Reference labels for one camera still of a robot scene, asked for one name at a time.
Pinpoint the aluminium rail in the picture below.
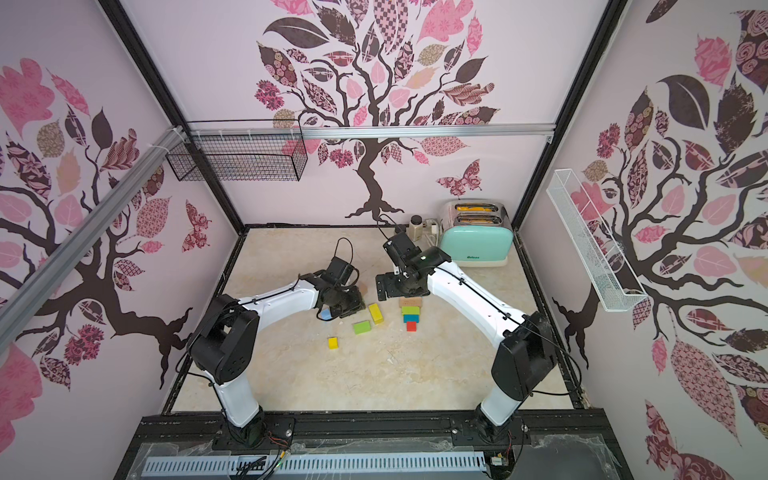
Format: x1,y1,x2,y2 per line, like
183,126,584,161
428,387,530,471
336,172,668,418
1,126,184,350
191,123,556,139

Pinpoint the pale spice jar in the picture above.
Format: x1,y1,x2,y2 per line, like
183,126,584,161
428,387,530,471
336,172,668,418
407,215,424,242

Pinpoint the yellow rectangular block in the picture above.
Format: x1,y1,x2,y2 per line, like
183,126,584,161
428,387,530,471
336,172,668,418
368,304,384,325

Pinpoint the white wire shelf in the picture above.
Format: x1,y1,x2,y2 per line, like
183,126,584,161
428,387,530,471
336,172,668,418
546,169,648,313

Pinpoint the aluminium rail left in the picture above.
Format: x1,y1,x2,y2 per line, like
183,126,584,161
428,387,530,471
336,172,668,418
1,126,184,350

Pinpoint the mint green toaster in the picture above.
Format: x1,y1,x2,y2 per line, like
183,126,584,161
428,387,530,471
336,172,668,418
438,199,514,268

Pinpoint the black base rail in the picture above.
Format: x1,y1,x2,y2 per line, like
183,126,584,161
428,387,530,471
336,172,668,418
129,409,617,451

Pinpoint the black wire basket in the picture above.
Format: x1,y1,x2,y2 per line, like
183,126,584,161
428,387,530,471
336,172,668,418
166,117,309,182

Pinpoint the white cable duct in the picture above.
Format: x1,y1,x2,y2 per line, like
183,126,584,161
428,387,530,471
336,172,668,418
138,451,486,479

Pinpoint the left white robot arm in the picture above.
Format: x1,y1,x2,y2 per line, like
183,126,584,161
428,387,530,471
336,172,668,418
187,278,365,429

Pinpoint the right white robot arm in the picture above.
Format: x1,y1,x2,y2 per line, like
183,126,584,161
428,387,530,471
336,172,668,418
376,240,558,427

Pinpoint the aluminium rail back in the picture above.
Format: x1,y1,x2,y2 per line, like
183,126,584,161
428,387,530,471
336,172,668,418
191,123,556,139

